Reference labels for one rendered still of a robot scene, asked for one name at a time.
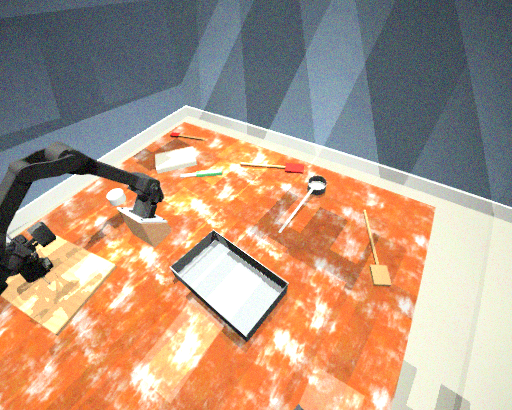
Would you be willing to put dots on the grey saucepan with white handle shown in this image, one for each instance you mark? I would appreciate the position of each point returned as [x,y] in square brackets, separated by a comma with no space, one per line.
[317,185]

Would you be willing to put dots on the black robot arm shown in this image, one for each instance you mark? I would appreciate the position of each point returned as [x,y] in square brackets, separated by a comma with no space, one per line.
[55,160]

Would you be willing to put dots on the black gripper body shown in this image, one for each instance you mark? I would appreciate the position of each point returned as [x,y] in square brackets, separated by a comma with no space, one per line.
[40,233]

